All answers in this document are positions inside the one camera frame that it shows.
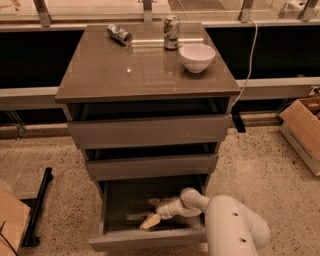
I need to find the drawer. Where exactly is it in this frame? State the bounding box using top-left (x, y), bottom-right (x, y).
top-left (89, 174), bottom-right (209, 252)
top-left (68, 98), bottom-right (231, 149)
top-left (85, 142), bottom-right (218, 181)

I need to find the black metal bar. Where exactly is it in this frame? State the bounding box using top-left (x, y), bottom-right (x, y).
top-left (22, 167), bottom-right (53, 247)

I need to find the wooden board left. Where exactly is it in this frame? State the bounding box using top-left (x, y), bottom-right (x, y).
top-left (0, 188), bottom-right (30, 256)

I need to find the bottom drawer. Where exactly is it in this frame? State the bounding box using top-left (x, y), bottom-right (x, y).
top-left (89, 174), bottom-right (209, 252)

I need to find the lying silver soda can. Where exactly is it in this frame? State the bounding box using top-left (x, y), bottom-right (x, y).
top-left (107, 24), bottom-right (132, 45)

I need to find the white power cable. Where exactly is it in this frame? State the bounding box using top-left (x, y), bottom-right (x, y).
top-left (231, 18), bottom-right (259, 108)

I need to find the clear plastic water bottle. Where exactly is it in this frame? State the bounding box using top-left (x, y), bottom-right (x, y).
top-left (127, 212), bottom-right (150, 222)

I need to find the grey drawer cabinet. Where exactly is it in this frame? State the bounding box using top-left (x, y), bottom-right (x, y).
top-left (54, 22), bottom-right (242, 253)

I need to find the middle drawer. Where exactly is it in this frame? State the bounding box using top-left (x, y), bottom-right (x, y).
top-left (85, 142), bottom-right (218, 181)

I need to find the white ceramic bowl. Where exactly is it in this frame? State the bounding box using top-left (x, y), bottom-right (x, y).
top-left (179, 43), bottom-right (216, 73)

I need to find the upright green soda can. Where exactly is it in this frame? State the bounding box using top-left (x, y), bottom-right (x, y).
top-left (164, 15), bottom-right (180, 50)

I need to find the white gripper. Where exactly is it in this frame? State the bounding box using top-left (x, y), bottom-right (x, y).
top-left (140, 197), bottom-right (181, 230)

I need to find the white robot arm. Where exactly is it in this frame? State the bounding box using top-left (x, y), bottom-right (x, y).
top-left (140, 187), bottom-right (271, 256)

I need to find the brown cardboard box right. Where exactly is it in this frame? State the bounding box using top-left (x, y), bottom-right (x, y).
top-left (280, 96), bottom-right (320, 176)

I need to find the top drawer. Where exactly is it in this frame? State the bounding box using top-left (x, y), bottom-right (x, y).
top-left (68, 98), bottom-right (231, 149)

